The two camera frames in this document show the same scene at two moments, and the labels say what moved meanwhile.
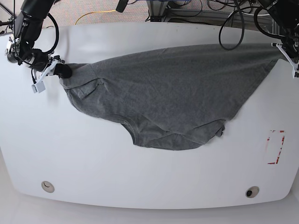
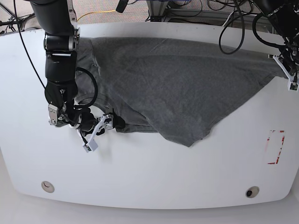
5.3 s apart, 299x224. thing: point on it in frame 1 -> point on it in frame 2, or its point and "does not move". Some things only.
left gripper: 64,71 -> 88,124
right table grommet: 252,192 does not move
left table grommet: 47,186 does not move
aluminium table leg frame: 157,8 does not move
